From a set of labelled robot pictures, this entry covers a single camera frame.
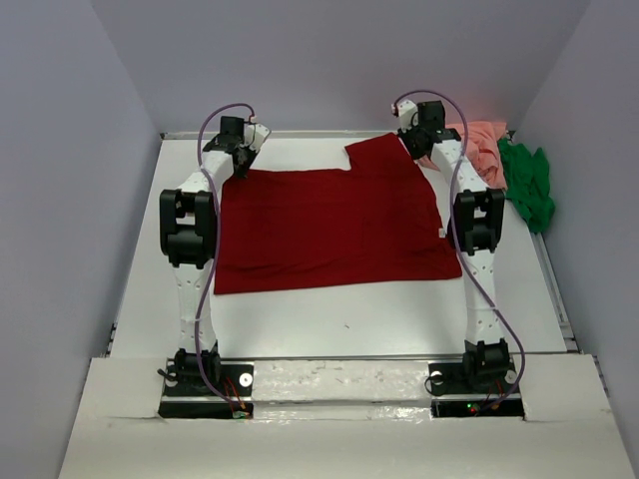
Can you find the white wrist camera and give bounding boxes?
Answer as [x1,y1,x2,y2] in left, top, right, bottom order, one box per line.
[242,122,272,153]
[391,99,418,132]

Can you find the aluminium front rail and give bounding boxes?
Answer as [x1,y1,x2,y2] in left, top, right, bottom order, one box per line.
[221,353,462,362]

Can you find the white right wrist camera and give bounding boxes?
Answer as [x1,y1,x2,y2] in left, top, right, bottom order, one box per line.
[391,99,418,132]

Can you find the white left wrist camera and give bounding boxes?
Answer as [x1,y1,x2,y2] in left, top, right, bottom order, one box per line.
[242,122,272,153]

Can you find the pink crumpled t shirt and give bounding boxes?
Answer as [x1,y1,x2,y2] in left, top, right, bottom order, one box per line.
[416,119,508,191]

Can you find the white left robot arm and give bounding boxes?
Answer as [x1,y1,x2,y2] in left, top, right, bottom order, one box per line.
[159,116,270,394]

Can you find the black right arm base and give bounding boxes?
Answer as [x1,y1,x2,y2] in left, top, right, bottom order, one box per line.
[424,362,524,419]

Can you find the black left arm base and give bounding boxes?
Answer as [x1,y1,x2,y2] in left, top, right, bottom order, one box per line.
[158,359,255,420]

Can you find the white front cover board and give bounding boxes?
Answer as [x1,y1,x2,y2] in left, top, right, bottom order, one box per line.
[61,354,633,478]

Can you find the green crumpled t shirt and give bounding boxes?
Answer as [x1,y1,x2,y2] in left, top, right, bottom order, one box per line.
[497,139,556,234]

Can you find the dark red t shirt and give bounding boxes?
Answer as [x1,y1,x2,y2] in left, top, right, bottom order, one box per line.
[214,134,461,295]

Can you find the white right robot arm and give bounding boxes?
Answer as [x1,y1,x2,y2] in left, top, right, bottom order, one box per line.
[393,100,511,391]

